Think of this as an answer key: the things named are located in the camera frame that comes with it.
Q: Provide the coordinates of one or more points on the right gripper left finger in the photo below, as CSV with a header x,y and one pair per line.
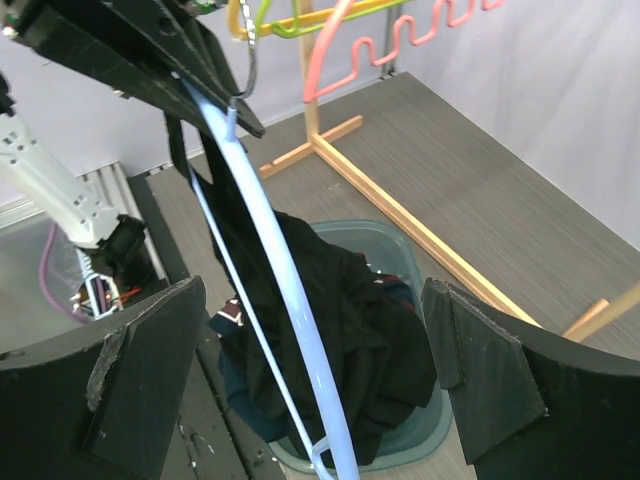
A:
x,y
101,401

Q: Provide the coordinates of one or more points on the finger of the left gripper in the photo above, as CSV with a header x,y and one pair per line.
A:
x,y
168,40
90,38

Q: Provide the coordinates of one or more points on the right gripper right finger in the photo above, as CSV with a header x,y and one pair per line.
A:
x,y
529,404

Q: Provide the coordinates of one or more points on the yellow plastic hanger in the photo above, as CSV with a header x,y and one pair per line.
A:
x,y
237,30

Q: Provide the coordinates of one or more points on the neon yellow hanger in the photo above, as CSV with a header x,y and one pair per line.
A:
x,y
305,23

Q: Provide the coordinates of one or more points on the navy tank top maroon trim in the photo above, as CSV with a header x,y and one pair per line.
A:
x,y
229,318

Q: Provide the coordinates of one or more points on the pink hanger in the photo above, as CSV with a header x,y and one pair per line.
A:
x,y
404,24

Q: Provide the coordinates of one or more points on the black dress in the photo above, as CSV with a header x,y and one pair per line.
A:
x,y
389,372

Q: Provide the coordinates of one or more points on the light blue hanger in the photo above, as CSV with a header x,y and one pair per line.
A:
x,y
332,456

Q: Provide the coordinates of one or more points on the black tank top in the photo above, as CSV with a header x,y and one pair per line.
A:
x,y
326,270

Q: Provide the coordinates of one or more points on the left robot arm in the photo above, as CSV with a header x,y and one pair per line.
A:
x,y
98,229

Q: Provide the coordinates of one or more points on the wooden clothes rack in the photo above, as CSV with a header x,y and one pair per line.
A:
x,y
488,220

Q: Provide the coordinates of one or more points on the teal plastic basin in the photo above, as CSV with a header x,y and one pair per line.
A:
x,y
388,251

